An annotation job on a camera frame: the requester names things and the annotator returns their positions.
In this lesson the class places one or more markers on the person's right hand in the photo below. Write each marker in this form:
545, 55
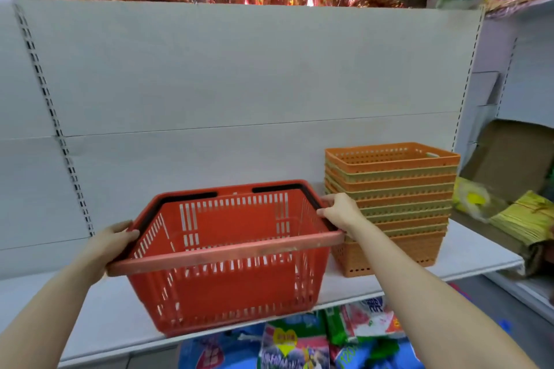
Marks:
344, 213

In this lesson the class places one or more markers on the person's left hand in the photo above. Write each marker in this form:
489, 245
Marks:
110, 247

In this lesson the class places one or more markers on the stack of orange green baskets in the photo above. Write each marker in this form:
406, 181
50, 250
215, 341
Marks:
402, 208

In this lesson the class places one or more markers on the red shopping basket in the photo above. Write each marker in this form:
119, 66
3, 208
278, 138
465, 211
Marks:
233, 291

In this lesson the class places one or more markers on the white metal store shelves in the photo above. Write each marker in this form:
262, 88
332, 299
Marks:
259, 70

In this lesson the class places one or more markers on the person's right forearm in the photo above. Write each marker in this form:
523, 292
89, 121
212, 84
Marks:
433, 312

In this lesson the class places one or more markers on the person's left forearm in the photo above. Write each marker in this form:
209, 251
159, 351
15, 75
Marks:
43, 321

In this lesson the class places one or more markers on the yellow white plastic bag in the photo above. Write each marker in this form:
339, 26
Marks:
474, 200

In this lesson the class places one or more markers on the pile of colourful detergent bags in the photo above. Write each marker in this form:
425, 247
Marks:
303, 342

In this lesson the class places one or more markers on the brown cardboard box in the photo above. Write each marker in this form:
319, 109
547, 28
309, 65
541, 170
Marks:
515, 152

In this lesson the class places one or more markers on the stack of yellow paper sheets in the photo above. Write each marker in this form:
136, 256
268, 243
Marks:
526, 217

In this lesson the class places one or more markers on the white pegboard shelving unit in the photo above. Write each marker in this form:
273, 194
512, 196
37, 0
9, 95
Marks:
528, 92

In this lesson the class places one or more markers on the white flower pot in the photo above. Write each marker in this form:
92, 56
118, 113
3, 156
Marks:
454, 3

